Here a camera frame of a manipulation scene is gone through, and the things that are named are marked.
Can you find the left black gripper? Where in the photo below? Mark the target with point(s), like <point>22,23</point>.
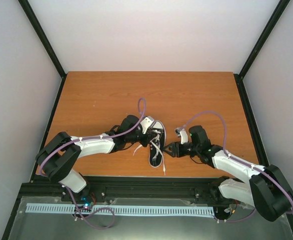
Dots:
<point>150,136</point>

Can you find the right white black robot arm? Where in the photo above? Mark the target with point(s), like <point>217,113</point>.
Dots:
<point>262,187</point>

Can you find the white shoelace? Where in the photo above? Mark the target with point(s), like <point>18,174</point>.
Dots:
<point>156,139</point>

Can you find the black white canvas sneaker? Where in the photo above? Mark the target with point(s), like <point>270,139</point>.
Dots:
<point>156,146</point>

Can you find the light blue slotted cable duct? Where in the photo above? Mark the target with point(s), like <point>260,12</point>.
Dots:
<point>123,210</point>

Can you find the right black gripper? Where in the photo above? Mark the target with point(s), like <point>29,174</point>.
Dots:
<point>175,147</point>

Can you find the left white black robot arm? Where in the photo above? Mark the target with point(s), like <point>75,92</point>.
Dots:
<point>59,156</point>

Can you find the black aluminium frame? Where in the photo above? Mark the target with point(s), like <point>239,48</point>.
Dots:
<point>156,187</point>

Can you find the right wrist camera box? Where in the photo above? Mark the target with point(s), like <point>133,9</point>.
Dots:
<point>182,134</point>

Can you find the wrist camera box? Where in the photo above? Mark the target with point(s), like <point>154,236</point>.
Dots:
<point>146,123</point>
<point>182,134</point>

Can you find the small electronics board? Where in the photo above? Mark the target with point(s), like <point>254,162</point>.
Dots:
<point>87,203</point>

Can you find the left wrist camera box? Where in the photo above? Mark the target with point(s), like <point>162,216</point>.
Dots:
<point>146,123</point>

